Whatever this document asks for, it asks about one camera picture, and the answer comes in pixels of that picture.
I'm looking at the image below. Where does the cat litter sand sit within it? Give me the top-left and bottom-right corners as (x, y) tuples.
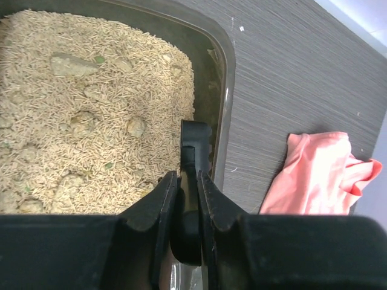
(1, 10), (195, 214)

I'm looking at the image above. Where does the pink cloth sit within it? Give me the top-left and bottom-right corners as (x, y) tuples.
(259, 132), (383, 215)

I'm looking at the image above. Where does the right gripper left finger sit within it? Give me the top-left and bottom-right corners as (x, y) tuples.
(1, 172), (177, 289)

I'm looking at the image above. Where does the black litter scoop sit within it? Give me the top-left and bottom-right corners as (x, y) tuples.
(171, 120), (212, 266)

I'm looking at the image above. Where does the grey litter box tray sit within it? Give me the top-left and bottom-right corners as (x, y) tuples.
(1, 1), (236, 289)

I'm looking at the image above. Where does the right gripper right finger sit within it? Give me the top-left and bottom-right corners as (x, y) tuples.
(198, 172), (386, 289)

